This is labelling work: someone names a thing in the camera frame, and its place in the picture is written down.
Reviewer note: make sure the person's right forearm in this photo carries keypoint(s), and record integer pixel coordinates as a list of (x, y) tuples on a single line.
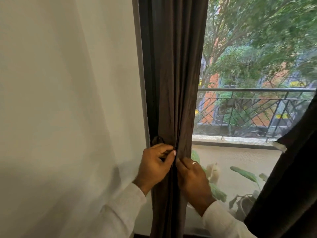
[(223, 225)]

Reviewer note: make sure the dark brown curtain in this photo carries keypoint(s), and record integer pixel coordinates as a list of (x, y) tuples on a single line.
[(292, 183), (173, 71)]

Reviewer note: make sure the person's right hand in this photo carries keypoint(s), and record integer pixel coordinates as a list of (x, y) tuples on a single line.
[(194, 183)]

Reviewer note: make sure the black metal balcony railing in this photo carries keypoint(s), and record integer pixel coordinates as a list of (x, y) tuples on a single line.
[(247, 89)]

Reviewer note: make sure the person's left hand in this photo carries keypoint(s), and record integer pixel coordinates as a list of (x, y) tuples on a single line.
[(152, 168)]

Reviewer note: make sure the person's left forearm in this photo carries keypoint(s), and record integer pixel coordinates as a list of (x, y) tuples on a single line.
[(119, 215)]

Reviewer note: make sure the orange brick building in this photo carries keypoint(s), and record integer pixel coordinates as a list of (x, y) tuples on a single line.
[(214, 80)]

